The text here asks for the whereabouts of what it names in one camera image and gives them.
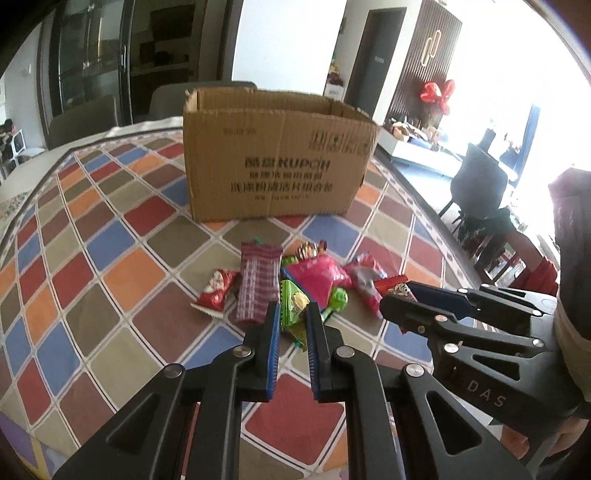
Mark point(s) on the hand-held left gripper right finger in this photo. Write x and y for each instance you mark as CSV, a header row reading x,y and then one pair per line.
x,y
313,341

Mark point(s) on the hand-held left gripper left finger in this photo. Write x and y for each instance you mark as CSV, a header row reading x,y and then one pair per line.
x,y
273,341

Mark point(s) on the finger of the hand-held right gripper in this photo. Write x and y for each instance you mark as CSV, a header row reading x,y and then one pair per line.
x,y
434,295
411,316

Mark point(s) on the small red snack packet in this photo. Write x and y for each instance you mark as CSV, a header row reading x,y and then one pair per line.
x,y
392,286

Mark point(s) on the bright green snack packet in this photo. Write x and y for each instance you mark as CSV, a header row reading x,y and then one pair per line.
x,y
293,304

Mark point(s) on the gold candy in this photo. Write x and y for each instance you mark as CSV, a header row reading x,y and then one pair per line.
x,y
309,251

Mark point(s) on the brown cardboard box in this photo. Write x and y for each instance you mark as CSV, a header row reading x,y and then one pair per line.
x,y
272,161

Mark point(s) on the person's right forearm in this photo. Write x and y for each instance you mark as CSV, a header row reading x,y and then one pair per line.
x,y
575,221

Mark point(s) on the green round wrapped candy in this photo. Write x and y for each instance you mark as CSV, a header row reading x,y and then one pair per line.
x,y
337,297

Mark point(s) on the red and grey snack packet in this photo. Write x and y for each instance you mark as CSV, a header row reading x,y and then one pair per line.
x,y
364,281

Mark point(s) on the maroon striped snack packet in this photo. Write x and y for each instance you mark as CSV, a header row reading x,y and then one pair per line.
x,y
254,286

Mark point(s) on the pink snack packet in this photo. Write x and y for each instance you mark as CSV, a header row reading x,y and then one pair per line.
x,y
318,277

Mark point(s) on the red and white snack packet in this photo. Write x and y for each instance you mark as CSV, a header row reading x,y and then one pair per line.
x,y
214,290

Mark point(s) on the wooden chair with red cloth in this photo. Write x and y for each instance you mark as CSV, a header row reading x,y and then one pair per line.
x,y
531,272

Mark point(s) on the dark office chair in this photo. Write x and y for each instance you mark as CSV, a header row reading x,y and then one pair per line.
x,y
480,180

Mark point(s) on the white low counter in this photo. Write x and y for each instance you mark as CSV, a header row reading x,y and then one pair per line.
x,y
415,147

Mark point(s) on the checkered colourful tablecloth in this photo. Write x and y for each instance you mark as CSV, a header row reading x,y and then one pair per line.
x,y
115,277

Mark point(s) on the red bow decoration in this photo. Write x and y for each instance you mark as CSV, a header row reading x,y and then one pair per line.
x,y
436,94

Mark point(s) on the dark interior door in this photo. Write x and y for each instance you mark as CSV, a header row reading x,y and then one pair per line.
x,y
369,64

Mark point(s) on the grey upholstered chair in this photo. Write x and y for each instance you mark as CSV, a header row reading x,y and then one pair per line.
x,y
81,122
171,99

